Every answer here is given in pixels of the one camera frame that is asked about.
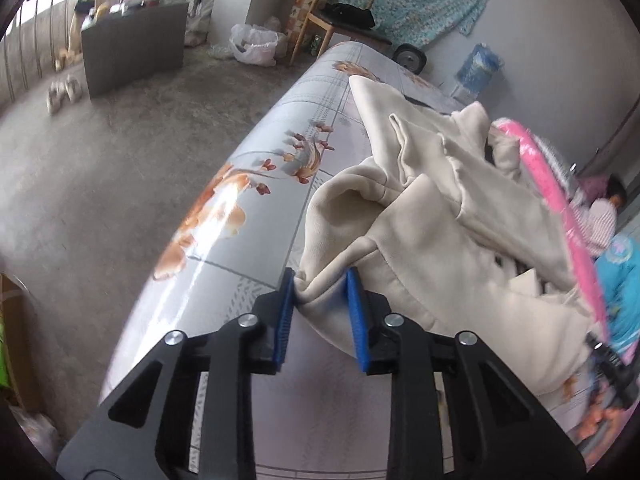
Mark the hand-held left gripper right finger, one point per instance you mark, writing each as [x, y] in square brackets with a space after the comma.
[357, 320]

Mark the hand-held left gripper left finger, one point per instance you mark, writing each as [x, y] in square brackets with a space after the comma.
[286, 320]

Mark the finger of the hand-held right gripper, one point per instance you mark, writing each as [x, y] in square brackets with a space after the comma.
[615, 375]

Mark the cream hooded jacket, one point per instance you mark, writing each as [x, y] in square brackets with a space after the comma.
[450, 240]

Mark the blue patterned quilt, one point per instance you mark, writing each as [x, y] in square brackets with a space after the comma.
[625, 285]

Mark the floral sheet bed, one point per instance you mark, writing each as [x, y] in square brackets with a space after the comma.
[300, 120]

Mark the pink floral blanket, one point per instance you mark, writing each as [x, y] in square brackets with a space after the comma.
[545, 175]

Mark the silver lace-edged pillow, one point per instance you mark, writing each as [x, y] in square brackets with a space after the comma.
[557, 160]

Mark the black round fan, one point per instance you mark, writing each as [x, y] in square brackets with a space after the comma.
[410, 57]

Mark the blue water jug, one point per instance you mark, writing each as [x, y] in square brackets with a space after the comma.
[477, 72]

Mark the white plastic bag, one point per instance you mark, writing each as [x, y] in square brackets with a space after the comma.
[255, 45]

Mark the wooden chair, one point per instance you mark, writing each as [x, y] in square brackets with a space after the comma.
[320, 20]

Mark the black bag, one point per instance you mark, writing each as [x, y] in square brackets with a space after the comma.
[350, 15]

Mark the grey cabinet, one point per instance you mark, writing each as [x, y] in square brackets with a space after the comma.
[132, 50]

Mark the teal patterned hanging cloth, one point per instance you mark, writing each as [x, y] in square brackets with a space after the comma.
[425, 0]

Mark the tan plush slippers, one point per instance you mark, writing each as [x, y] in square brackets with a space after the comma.
[64, 57]

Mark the metal window railing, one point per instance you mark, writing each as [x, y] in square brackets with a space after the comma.
[30, 50]

